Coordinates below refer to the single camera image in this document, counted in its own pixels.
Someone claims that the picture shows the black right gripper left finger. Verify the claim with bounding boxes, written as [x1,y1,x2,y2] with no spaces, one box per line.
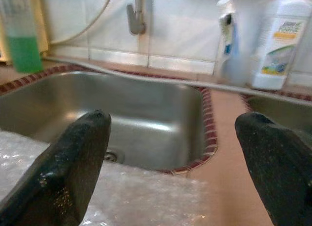
[0,110,112,226]

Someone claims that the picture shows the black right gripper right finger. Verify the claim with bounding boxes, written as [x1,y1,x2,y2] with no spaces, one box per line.
[234,112,312,226]

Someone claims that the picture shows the stainless steel sink basin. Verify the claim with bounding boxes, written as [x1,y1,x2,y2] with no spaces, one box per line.
[0,70,217,174]
[245,95,312,136]

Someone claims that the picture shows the clear bubble wrap sheet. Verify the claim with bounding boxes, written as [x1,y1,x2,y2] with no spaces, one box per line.
[0,131,210,226]

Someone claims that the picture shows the small white spray bottle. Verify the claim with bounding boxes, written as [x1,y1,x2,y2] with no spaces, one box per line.
[214,0,252,87]

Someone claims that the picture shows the white detergent bottle orange cap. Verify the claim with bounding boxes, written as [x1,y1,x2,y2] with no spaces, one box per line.
[248,0,312,90]

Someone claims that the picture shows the green liquid bottle blue cap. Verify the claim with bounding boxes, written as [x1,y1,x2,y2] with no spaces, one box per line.
[0,0,44,73]

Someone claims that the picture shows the white flexible hose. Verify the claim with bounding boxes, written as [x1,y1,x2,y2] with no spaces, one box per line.
[48,0,115,44]

